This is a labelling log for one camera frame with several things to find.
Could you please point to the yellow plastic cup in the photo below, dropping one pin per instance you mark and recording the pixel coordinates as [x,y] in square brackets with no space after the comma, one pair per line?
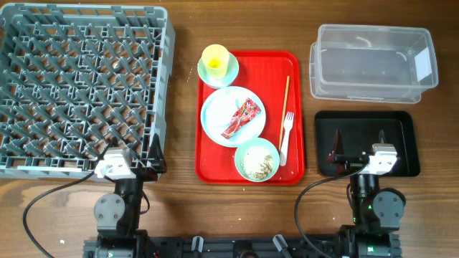
[216,58]

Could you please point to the grey plastic dishwasher rack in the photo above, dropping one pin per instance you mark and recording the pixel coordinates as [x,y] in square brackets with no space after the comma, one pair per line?
[75,76]

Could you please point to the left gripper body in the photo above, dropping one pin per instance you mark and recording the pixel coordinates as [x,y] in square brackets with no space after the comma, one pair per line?
[148,173]

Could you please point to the large light blue plate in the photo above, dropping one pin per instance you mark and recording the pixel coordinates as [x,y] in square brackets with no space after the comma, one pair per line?
[218,109]

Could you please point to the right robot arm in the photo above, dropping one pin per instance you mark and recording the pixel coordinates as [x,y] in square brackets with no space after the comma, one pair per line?
[377,211]

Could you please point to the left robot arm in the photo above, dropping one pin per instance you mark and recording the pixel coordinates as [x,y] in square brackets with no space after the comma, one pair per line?
[118,213]

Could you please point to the red snack wrapper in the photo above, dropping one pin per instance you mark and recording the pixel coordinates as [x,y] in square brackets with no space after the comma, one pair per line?
[248,111]

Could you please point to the wooden chopstick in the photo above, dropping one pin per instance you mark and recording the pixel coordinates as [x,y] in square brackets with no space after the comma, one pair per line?
[284,111]

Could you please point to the red plastic serving tray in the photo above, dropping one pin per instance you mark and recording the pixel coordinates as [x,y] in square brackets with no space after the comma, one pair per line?
[274,78]

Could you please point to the small light blue bowl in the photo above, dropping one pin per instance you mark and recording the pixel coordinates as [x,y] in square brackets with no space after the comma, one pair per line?
[227,80]

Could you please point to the white plastic fork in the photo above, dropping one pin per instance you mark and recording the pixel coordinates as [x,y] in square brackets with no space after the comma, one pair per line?
[287,126]

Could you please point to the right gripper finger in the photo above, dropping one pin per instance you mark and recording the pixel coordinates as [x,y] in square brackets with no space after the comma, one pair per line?
[382,138]
[338,148]

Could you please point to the rice and food scraps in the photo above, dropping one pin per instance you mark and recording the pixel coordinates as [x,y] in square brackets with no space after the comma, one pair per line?
[257,163]

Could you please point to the black plastic tray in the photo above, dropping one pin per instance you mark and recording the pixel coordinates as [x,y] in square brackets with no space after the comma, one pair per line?
[360,130]

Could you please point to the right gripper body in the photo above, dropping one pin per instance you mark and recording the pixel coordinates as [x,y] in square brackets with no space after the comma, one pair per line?
[351,164]

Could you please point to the clear plastic waste bin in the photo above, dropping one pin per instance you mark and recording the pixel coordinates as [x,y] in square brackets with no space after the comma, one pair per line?
[372,63]

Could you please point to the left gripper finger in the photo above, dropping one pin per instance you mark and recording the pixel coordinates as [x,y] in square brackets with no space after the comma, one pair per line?
[111,144]
[155,153]

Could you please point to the green bowl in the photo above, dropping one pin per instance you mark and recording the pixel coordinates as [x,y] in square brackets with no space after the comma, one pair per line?
[256,142]

